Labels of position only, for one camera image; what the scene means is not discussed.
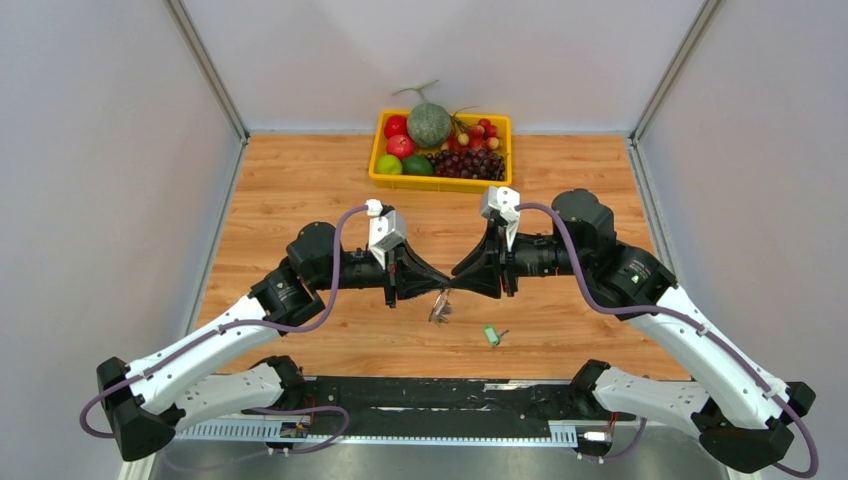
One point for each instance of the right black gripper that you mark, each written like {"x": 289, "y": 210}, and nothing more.
{"x": 488, "y": 270}

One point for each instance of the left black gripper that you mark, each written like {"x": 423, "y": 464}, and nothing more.
{"x": 406, "y": 275}

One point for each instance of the metal keyring with keys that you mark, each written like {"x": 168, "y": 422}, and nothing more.
{"x": 442, "y": 309}

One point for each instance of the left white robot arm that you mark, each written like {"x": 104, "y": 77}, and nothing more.
{"x": 149, "y": 400}

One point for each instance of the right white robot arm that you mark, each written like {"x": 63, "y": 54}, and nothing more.
{"x": 743, "y": 416}

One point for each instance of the yellow plastic tray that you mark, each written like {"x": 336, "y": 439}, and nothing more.
{"x": 434, "y": 183}

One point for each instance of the dark purple grape bunch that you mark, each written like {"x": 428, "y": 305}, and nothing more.
{"x": 468, "y": 164}

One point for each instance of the dark green avocado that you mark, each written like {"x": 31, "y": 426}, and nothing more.
{"x": 417, "y": 165}

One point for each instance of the light green lime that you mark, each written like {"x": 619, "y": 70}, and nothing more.
{"x": 388, "y": 164}

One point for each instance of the pink red apple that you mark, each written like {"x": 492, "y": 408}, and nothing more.
{"x": 400, "y": 146}

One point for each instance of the red cherry bunch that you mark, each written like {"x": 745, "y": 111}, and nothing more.
{"x": 478, "y": 133}

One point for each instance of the green netted melon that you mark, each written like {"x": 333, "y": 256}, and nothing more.
{"x": 428, "y": 124}

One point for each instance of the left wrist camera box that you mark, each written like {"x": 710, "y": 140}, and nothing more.
{"x": 387, "y": 230}

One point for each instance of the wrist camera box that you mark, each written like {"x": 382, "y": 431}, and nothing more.
{"x": 503, "y": 202}
{"x": 387, "y": 230}

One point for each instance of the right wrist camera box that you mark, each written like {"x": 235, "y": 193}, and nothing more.
{"x": 503, "y": 202}

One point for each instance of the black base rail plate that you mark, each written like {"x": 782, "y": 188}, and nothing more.
{"x": 430, "y": 406}

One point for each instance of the white slotted cable duct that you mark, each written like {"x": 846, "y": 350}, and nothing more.
{"x": 264, "y": 429}

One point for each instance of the left aluminium corner post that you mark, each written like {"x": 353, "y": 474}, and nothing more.
{"x": 195, "y": 44}

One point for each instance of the aluminium corner post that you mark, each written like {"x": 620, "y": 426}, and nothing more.
{"x": 195, "y": 44}
{"x": 694, "y": 34}

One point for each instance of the right aluminium corner post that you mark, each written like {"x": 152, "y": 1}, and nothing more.
{"x": 694, "y": 34}

